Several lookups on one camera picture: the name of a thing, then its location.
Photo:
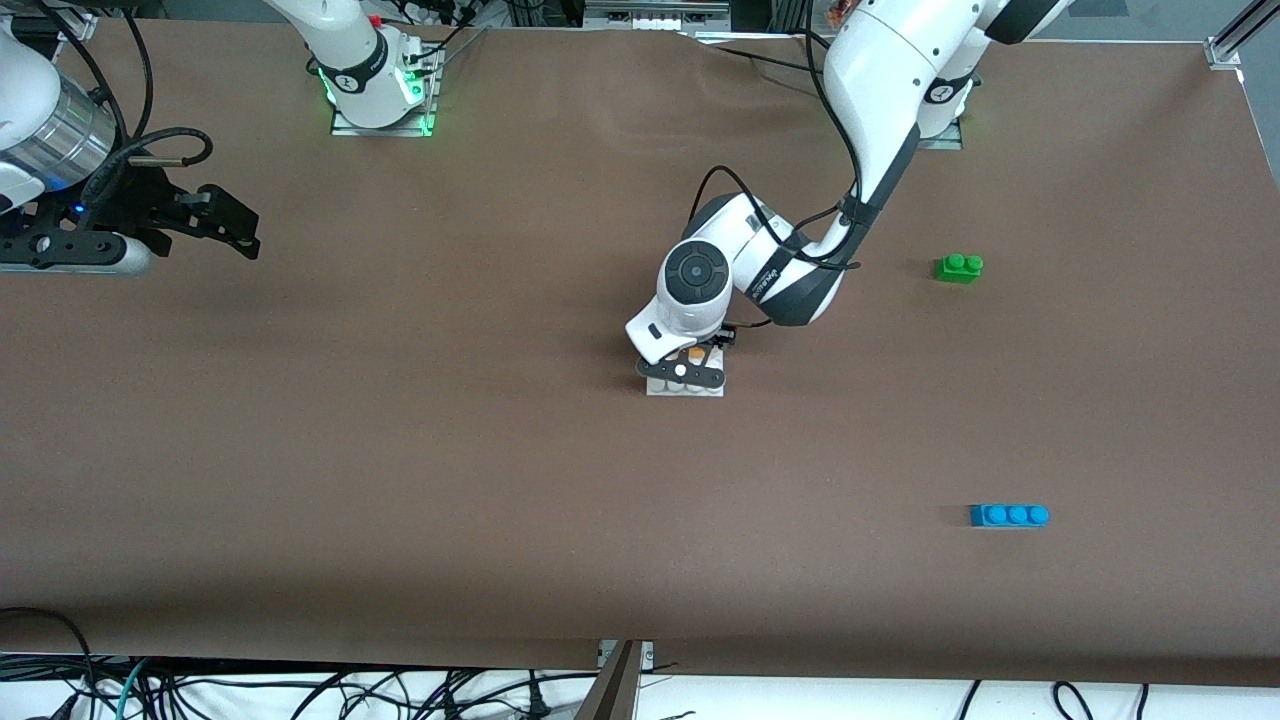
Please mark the blue three-stud block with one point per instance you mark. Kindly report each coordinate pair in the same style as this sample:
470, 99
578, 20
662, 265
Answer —
1008, 516

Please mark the green two-stud block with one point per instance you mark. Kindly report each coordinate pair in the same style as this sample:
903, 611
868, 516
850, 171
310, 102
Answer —
957, 270

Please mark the small metal corner bracket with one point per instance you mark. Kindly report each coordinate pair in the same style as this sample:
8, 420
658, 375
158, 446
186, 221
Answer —
648, 652

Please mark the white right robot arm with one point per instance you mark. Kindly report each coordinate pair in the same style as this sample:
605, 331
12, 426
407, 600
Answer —
350, 60

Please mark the white studded base plate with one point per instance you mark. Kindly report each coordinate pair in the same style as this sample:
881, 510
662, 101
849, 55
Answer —
712, 390

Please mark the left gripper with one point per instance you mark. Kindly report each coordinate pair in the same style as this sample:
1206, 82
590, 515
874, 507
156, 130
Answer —
716, 346

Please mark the brown table cover sheet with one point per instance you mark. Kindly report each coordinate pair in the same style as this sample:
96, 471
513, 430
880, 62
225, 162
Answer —
500, 560

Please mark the aluminium profile post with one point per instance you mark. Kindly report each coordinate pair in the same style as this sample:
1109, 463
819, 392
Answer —
615, 690

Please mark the aluminium table corner bracket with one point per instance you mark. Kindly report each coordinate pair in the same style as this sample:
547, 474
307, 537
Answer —
1235, 40
78, 28

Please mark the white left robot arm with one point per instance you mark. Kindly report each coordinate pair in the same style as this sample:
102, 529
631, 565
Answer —
880, 70

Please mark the orange toy pile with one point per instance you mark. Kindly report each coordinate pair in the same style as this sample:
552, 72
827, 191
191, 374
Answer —
838, 8

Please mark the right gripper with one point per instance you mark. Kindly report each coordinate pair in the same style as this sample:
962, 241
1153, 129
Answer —
143, 207

